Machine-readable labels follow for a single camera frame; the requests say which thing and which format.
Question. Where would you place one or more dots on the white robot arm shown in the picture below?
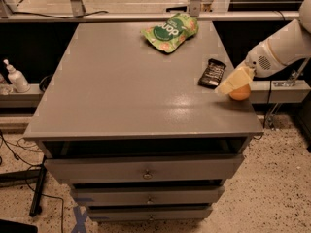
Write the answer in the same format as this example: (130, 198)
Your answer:
(286, 46)

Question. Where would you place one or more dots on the white pump bottle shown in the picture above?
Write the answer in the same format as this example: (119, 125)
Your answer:
(17, 79)

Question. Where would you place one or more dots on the green snack bag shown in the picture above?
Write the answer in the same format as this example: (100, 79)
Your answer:
(168, 36)

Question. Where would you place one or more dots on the orange fruit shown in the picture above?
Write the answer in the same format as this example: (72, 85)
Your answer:
(241, 93)

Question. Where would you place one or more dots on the dark tablet corner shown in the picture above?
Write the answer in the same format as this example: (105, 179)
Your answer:
(16, 227)

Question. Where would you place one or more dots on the top grey drawer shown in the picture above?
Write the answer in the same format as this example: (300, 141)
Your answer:
(144, 169)

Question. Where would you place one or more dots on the middle grey drawer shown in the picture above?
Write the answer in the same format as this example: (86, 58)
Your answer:
(147, 195)

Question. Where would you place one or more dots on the black metal floor bar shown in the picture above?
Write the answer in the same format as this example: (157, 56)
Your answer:
(35, 208)

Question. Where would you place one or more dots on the blue tape cross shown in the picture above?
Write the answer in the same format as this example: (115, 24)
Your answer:
(82, 223)

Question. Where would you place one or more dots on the bottom grey drawer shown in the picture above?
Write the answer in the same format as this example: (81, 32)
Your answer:
(154, 213)

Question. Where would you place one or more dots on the grey drawer cabinet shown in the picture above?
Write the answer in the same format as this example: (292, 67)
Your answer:
(113, 95)

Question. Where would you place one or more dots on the grey drawer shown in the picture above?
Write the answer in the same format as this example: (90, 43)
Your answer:
(144, 169)
(154, 213)
(147, 195)

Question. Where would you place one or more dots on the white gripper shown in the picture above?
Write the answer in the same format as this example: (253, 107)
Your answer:
(259, 62)

